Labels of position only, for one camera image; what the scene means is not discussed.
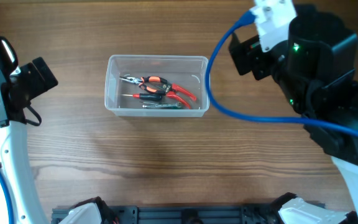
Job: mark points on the orange black needle-nose pliers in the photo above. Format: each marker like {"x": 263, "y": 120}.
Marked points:
{"x": 151, "y": 84}

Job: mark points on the green handled screwdriver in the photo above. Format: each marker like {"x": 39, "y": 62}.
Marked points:
{"x": 177, "y": 106}

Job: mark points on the clear plastic container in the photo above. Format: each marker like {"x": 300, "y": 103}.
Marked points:
{"x": 186, "y": 71}

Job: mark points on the red handled snips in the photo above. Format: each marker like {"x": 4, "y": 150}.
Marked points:
{"x": 175, "y": 91}

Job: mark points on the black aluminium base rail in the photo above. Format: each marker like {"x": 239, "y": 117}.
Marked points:
{"x": 245, "y": 214}

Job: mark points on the small silver wrench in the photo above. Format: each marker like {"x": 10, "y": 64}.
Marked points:
{"x": 146, "y": 103}

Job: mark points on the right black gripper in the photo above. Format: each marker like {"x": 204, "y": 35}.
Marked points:
{"x": 250, "y": 56}

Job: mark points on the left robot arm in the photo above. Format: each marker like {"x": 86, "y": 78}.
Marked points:
{"x": 19, "y": 201}

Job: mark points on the black red screwdriver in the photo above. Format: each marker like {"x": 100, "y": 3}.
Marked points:
{"x": 146, "y": 96}

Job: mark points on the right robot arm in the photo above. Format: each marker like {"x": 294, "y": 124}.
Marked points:
{"x": 310, "y": 55}

